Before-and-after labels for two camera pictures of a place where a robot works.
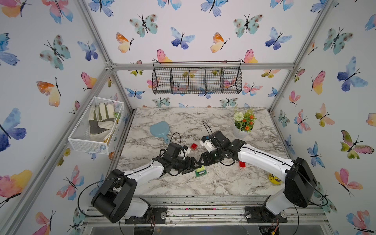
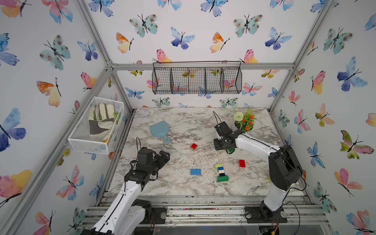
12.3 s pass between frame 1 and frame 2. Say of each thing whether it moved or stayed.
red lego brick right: stayed
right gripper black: moved
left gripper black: moved
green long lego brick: moved
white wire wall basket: stayed
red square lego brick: stayed
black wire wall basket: stayed
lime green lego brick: moved
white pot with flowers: stayed
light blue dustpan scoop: stayed
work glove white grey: stayed
